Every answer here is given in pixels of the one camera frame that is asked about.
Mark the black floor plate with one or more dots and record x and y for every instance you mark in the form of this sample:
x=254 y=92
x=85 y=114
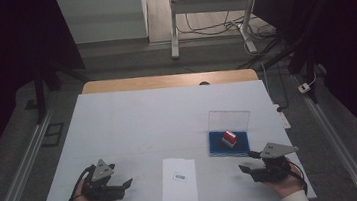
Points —
x=52 y=135

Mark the white table cover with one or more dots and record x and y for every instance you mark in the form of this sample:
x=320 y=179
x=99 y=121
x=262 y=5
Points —
x=142 y=124

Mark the red stamp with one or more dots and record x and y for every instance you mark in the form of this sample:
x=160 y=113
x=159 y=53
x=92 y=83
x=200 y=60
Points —
x=229 y=138

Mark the aluminium floor rail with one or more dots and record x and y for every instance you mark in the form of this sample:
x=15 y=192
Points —
x=334 y=137
x=23 y=170

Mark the blue ink pad box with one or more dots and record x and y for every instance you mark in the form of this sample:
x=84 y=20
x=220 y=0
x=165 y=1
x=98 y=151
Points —
x=229 y=148

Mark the white desk frame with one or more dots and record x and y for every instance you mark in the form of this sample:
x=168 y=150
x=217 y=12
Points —
x=210 y=4

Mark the white paper sheet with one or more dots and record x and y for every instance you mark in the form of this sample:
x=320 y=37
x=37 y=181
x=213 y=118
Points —
x=180 y=194

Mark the small white socket box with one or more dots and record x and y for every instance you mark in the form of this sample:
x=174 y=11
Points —
x=304 y=88

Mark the black metal stand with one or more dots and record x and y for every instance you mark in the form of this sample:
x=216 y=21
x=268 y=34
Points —
x=298 y=51
x=39 y=95

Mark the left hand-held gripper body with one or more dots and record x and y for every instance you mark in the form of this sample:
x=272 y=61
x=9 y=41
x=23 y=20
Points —
x=99 y=189

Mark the dark table grommet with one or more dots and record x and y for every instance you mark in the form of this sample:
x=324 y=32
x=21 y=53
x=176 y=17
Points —
x=204 y=83

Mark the white cabinet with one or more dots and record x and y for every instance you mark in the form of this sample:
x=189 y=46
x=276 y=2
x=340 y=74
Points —
x=104 y=18

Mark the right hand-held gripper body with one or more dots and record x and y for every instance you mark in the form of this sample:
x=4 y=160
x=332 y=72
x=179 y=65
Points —
x=274 y=167

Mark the person's right hand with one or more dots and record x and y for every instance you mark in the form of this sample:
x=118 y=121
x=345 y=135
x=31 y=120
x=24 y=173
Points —
x=287 y=184

